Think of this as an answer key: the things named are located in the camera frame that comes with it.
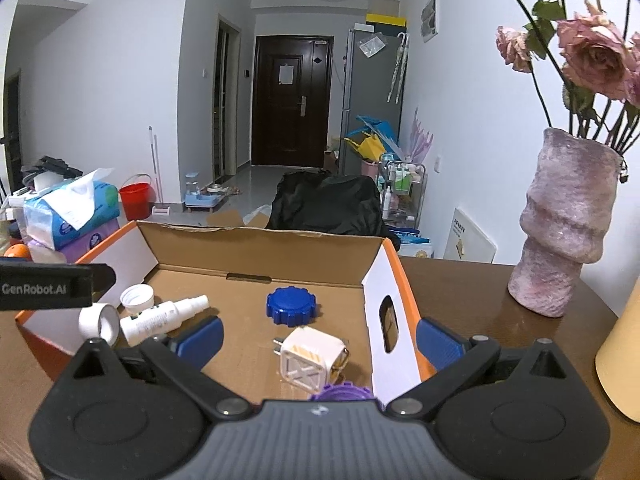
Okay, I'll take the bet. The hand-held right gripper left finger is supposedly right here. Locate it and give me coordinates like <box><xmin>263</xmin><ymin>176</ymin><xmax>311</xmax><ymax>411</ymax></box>
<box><xmin>55</xmin><ymin>316</ymin><xmax>251</xmax><ymax>422</ymax></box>

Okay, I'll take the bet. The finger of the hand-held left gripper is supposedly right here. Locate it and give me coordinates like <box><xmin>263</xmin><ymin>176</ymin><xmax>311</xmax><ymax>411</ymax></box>
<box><xmin>92</xmin><ymin>263</ymin><xmax>117</xmax><ymax>293</ymax></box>

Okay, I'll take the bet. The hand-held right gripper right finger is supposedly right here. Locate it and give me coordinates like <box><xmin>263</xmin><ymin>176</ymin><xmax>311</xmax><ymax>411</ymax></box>
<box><xmin>387</xmin><ymin>316</ymin><xmax>583</xmax><ymax>421</ymax></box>

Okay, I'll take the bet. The white bottle cap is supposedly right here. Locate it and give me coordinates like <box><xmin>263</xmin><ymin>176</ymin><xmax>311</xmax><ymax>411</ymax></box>
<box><xmin>120</xmin><ymin>284</ymin><xmax>154</xmax><ymax>311</ymax></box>

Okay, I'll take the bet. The white round lid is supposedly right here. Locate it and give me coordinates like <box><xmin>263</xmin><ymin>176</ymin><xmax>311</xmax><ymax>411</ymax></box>
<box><xmin>78</xmin><ymin>302</ymin><xmax>122</xmax><ymax>347</ymax></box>

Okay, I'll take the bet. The cardboard box with red side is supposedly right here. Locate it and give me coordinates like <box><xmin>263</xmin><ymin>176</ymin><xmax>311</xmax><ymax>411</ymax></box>
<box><xmin>15</xmin><ymin>220</ymin><xmax>437</xmax><ymax>403</ymax></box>

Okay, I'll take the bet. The white spray bottle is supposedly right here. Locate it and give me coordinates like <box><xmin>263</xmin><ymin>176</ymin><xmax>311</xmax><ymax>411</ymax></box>
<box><xmin>119</xmin><ymin>295</ymin><xmax>211</xmax><ymax>347</ymax></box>

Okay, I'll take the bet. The blue bottle cap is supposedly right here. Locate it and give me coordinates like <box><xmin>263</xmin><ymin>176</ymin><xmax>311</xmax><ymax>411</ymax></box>
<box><xmin>266</xmin><ymin>286</ymin><xmax>315</xmax><ymax>328</ymax></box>

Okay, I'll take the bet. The purple bottle cap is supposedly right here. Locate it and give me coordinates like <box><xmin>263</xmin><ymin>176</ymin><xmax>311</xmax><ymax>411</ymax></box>
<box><xmin>309</xmin><ymin>382</ymin><xmax>385</xmax><ymax>408</ymax></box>

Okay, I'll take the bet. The white power adapter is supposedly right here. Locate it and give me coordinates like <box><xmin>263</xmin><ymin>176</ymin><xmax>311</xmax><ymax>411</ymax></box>
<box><xmin>271</xmin><ymin>326</ymin><xmax>350</xmax><ymax>392</ymax></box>

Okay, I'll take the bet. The purple tissue pack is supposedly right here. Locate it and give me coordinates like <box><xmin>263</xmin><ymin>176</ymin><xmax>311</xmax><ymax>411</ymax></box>
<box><xmin>27</xmin><ymin>217</ymin><xmax>123</xmax><ymax>265</ymax></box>

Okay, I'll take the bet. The blue tissue pack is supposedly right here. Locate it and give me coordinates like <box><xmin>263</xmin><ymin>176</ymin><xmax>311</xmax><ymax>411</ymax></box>
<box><xmin>23</xmin><ymin>169</ymin><xmax>121</xmax><ymax>251</ymax></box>

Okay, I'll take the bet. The red bucket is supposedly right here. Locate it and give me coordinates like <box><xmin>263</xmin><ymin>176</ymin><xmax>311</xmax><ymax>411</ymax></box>
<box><xmin>118</xmin><ymin>173</ymin><xmax>152</xmax><ymax>222</ymax></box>

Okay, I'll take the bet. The blue white carton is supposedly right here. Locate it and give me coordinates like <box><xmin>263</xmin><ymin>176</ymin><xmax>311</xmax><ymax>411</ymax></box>
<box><xmin>387</xmin><ymin>227</ymin><xmax>433</xmax><ymax>260</ymax></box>

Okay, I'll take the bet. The white board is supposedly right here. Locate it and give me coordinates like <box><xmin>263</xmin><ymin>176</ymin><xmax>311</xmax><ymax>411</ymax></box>
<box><xmin>444</xmin><ymin>206</ymin><xmax>498</xmax><ymax>264</ymax></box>

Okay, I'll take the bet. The white mop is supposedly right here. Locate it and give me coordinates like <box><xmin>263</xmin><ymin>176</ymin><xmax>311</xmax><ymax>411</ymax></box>
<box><xmin>148</xmin><ymin>126</ymin><xmax>172</xmax><ymax>216</ymax></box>

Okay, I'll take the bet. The black item pile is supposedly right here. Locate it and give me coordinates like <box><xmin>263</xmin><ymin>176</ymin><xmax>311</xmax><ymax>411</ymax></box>
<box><xmin>20</xmin><ymin>156</ymin><xmax>83</xmax><ymax>178</ymax></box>

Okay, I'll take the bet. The open cardboard box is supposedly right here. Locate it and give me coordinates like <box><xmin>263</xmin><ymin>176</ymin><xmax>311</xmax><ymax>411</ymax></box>
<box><xmin>206</xmin><ymin>210</ymin><xmax>273</xmax><ymax>231</ymax></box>

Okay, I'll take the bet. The pet water feeder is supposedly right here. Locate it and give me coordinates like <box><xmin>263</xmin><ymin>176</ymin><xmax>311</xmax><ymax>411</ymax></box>
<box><xmin>183</xmin><ymin>173</ymin><xmax>226</xmax><ymax>213</ymax></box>

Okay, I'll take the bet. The trolley with bottles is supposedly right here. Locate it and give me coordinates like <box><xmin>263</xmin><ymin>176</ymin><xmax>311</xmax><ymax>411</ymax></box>
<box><xmin>379</xmin><ymin>155</ymin><xmax>427</xmax><ymax>223</ymax></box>

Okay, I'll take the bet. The pink textured vase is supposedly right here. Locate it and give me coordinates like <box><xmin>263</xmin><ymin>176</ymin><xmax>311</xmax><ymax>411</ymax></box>
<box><xmin>507</xmin><ymin>127</ymin><xmax>627</xmax><ymax>318</ymax></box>

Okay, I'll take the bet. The black cloth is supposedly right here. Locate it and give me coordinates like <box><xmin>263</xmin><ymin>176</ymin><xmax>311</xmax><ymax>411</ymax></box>
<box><xmin>265</xmin><ymin>170</ymin><xmax>401</xmax><ymax>251</ymax></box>

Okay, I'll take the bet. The yellow thermos jug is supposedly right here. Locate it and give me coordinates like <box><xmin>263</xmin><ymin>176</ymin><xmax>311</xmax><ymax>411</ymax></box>
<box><xmin>595</xmin><ymin>287</ymin><xmax>640</xmax><ymax>423</ymax></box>

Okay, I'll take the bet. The purple flower decoration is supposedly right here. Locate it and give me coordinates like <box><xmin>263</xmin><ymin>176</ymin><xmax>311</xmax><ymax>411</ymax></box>
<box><xmin>407</xmin><ymin>107</ymin><xmax>435</xmax><ymax>163</ymax></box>

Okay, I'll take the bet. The yellow bag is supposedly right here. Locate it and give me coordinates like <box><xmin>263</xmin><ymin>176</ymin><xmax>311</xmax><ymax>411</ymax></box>
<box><xmin>344</xmin><ymin>132</ymin><xmax>386</xmax><ymax>161</ymax></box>

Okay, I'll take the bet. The dark wooden door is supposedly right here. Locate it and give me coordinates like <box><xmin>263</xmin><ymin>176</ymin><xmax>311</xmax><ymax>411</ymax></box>
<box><xmin>251</xmin><ymin>35</ymin><xmax>335</xmax><ymax>168</ymax></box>

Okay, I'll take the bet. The grey refrigerator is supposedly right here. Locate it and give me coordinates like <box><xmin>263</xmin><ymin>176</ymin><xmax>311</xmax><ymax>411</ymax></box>
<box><xmin>337</xmin><ymin>27</ymin><xmax>408</xmax><ymax>176</ymax></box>

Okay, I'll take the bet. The folded white umbrella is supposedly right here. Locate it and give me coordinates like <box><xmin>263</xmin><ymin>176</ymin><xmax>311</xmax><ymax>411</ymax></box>
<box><xmin>386</xmin><ymin>31</ymin><xmax>410</xmax><ymax>105</ymax></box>

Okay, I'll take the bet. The clear plastic bag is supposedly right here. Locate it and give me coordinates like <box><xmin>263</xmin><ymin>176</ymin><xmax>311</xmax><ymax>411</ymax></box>
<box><xmin>359</xmin><ymin>32</ymin><xmax>388</xmax><ymax>58</ymax></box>

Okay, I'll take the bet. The yellow box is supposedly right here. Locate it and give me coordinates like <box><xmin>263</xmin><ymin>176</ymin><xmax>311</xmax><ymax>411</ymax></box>
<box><xmin>365</xmin><ymin>12</ymin><xmax>408</xmax><ymax>33</ymax></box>

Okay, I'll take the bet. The dried pink rose bouquet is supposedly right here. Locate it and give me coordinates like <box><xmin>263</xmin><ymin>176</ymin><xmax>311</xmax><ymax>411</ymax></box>
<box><xmin>415</xmin><ymin>0</ymin><xmax>640</xmax><ymax>156</ymax></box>

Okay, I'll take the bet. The wall electrical panel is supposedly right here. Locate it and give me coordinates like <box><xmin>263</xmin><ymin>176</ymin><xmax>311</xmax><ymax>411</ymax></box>
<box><xmin>420</xmin><ymin>0</ymin><xmax>442</xmax><ymax>44</ymax></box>

